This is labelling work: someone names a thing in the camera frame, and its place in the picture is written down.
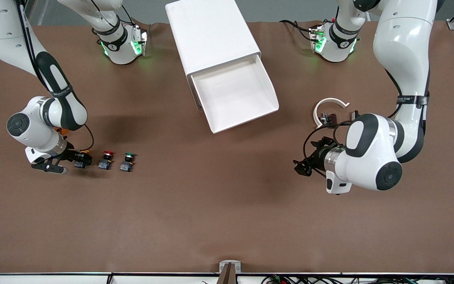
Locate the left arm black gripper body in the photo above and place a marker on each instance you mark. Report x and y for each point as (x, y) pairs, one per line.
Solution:
(317, 155)

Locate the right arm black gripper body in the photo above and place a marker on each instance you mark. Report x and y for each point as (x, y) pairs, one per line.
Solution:
(70, 154)

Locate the yellow push button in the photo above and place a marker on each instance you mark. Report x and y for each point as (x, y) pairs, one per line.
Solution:
(79, 164)

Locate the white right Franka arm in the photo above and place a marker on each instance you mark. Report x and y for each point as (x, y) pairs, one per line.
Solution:
(38, 130)

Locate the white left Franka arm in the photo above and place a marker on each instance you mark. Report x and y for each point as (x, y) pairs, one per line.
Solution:
(400, 47)

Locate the red push button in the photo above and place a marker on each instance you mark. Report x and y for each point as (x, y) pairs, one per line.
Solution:
(105, 163)

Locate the orange black button box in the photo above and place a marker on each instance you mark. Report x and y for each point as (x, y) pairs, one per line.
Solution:
(62, 129)

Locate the green push button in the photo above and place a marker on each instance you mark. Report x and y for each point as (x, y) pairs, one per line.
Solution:
(125, 165)

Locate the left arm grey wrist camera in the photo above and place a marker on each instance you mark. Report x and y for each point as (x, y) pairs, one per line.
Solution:
(325, 144)

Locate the black square push switch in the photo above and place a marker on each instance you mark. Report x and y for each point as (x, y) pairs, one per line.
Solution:
(354, 115)

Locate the grey metal table bracket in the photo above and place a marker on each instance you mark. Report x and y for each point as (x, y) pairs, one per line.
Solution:
(230, 268)

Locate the white table edge rail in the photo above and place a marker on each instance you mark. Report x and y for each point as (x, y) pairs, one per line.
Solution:
(53, 279)

